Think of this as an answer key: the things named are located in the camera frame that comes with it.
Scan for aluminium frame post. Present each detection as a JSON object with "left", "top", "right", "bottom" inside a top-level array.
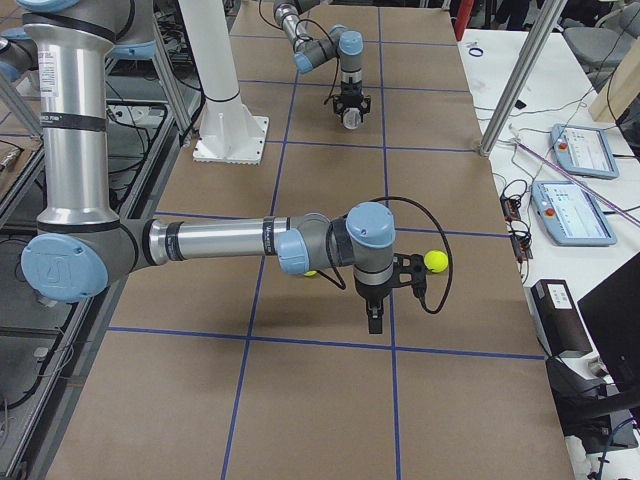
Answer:
[{"left": 478, "top": 0, "right": 567, "bottom": 157}]

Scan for teach pendant tablet nearer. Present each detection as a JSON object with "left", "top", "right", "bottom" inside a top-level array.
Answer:
[{"left": 531, "top": 181, "right": 617, "bottom": 247}]

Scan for clear tennis ball can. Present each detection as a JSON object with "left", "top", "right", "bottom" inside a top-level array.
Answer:
[{"left": 341, "top": 107, "right": 362, "bottom": 130}]

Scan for white pedestal column with base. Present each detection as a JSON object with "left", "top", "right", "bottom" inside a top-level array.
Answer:
[{"left": 181, "top": 1, "right": 269, "bottom": 165}]

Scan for black box with label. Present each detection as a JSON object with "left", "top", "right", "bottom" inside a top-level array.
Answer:
[{"left": 530, "top": 279, "right": 592, "bottom": 358}]

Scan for teach pendant tablet farther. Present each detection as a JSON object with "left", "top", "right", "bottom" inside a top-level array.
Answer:
[{"left": 551, "top": 124, "right": 619, "bottom": 180}]

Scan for black monitor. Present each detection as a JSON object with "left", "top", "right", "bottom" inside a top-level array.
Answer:
[{"left": 578, "top": 254, "right": 639, "bottom": 388}]

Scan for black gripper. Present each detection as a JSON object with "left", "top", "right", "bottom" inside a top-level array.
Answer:
[
  {"left": 355, "top": 282, "right": 392, "bottom": 334},
  {"left": 331, "top": 79, "right": 371, "bottom": 123}
]

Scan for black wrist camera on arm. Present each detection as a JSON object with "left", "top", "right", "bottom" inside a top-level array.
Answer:
[{"left": 391, "top": 253, "right": 427, "bottom": 300}]

